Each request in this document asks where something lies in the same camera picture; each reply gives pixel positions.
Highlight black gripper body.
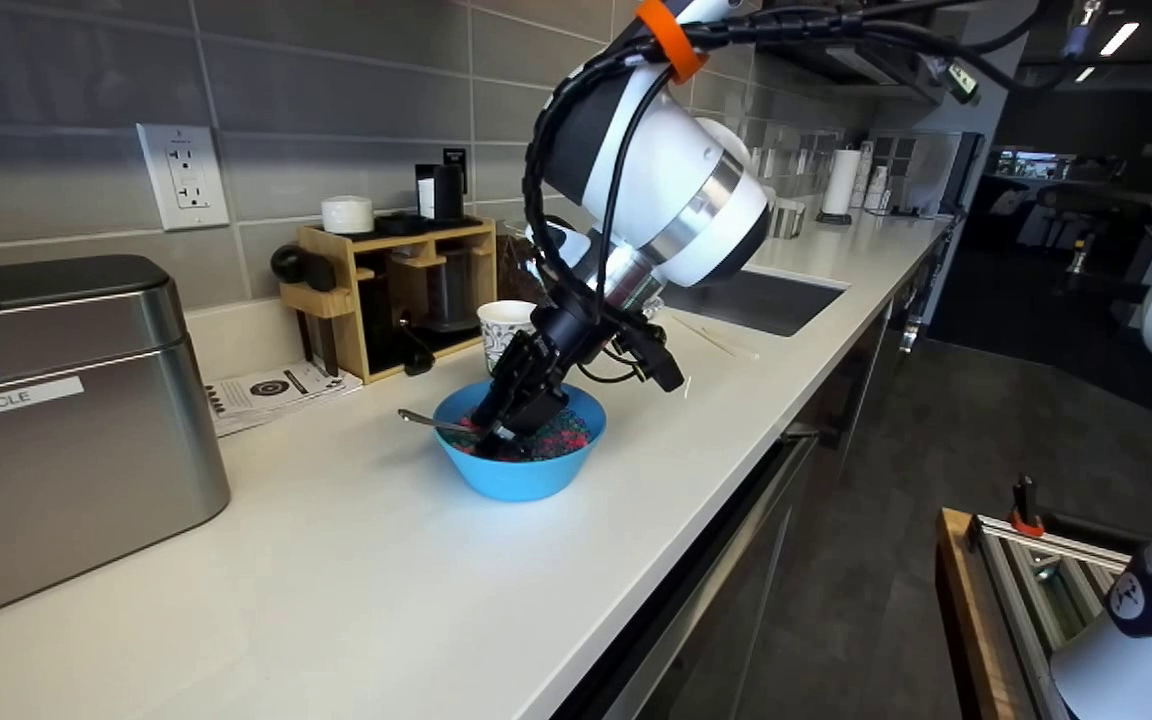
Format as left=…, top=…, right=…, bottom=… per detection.
left=509, top=300, right=616, bottom=407

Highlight blue bowl of colourful candies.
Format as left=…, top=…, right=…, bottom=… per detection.
left=444, top=412, right=592, bottom=467

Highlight blue plastic bowl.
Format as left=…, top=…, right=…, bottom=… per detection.
left=429, top=376, right=611, bottom=508

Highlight black coffee brewer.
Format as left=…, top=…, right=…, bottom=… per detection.
left=389, top=244, right=487, bottom=351

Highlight wooden organizer shelf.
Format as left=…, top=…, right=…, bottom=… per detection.
left=277, top=217, right=504, bottom=386

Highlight black tall canister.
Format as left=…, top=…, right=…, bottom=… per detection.
left=438, top=144, right=474, bottom=229

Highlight black bottle white label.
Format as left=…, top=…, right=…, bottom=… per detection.
left=413, top=162, right=444, bottom=223

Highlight steel sink basin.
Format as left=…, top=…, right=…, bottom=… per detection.
left=661, top=264, right=849, bottom=339

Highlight printed paper leaflet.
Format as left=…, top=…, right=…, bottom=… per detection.
left=199, top=362, right=368, bottom=442

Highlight black round knob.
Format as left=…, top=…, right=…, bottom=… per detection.
left=267, top=244, right=342, bottom=291

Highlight dark under-counter cabinets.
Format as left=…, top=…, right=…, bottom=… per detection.
left=551, top=217, right=968, bottom=720

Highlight white paper towel roll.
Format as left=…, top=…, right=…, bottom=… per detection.
left=824, top=144, right=867, bottom=223

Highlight wooden cart metal rails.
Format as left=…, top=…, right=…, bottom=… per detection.
left=934, top=506, right=1140, bottom=720

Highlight black padded stand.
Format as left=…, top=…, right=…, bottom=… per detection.
left=1032, top=178, right=1152, bottom=304

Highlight long ceiling light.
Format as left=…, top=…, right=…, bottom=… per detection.
left=1098, top=18, right=1145, bottom=61

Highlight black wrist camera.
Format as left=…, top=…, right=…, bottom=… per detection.
left=609, top=315, right=689, bottom=395

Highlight black lever handle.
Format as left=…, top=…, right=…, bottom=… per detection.
left=393, top=338, right=441, bottom=379

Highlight black cable bundle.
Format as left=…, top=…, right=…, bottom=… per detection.
left=516, top=0, right=1047, bottom=394

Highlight silver dishwasher handle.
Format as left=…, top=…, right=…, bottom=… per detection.
left=601, top=423, right=822, bottom=720

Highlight orange cable strap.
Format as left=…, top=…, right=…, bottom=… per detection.
left=634, top=0, right=714, bottom=86

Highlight white wall outlet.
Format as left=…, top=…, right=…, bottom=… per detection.
left=132, top=119, right=232, bottom=231

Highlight red black clamp handle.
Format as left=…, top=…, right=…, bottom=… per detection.
left=1008, top=474, right=1047, bottom=544

